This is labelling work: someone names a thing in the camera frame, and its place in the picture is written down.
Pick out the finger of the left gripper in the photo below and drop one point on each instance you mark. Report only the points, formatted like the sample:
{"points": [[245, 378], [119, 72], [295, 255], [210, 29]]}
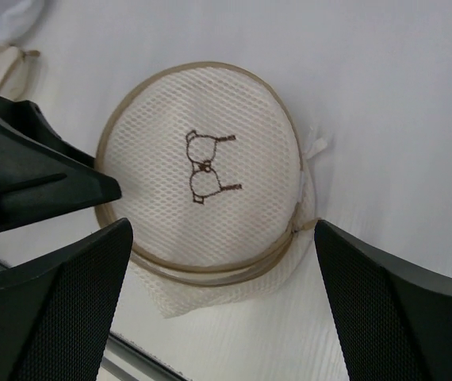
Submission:
{"points": [[41, 175]]}

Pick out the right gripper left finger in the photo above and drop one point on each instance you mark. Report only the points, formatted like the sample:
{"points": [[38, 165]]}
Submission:
{"points": [[56, 310]]}

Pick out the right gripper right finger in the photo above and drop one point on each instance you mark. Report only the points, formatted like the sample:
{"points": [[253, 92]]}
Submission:
{"points": [[393, 318]]}

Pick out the beige mesh laundry bag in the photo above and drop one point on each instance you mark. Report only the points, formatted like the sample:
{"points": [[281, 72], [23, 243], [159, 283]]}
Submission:
{"points": [[215, 182]]}

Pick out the aluminium mounting rail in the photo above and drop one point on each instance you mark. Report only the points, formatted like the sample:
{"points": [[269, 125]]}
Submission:
{"points": [[125, 361]]}

